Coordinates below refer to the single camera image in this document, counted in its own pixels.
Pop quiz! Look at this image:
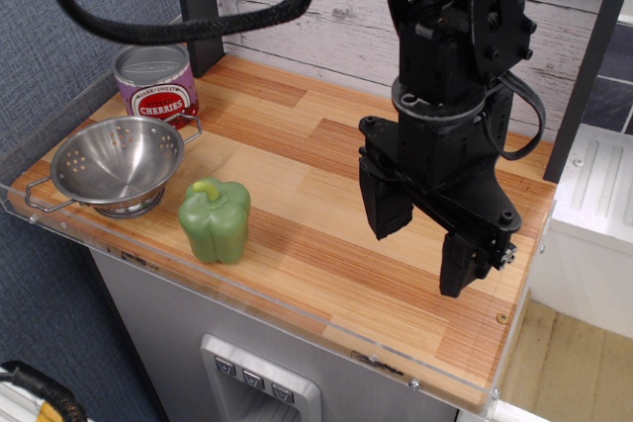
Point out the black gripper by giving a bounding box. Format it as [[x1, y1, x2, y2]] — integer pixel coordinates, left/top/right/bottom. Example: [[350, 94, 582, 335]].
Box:
[[359, 84, 522, 297]]

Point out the green toy bell pepper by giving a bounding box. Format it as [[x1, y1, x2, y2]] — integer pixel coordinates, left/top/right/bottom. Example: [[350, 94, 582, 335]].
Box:
[[178, 178, 251, 264]]

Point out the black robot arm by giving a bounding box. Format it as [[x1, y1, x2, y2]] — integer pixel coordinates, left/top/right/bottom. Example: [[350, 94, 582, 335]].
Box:
[[359, 0, 545, 297]]

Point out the white toy sink counter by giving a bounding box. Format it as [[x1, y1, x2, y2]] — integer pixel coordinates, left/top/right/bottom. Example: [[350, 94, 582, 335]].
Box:
[[528, 126, 632, 337]]

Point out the silver toy fridge cabinet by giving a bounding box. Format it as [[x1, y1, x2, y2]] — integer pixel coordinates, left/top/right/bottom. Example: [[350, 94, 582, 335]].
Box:
[[92, 251, 458, 421]]

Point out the cherries tin can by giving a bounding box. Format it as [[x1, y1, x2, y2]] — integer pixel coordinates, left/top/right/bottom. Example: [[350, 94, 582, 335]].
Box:
[[112, 43, 199, 128]]

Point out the small steel colander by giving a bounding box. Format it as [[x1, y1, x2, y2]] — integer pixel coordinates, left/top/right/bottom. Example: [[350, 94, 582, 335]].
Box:
[[25, 114, 203, 218]]

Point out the black right frame post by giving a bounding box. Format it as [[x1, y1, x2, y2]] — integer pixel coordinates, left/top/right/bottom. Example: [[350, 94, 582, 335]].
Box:
[[543, 0, 624, 184]]

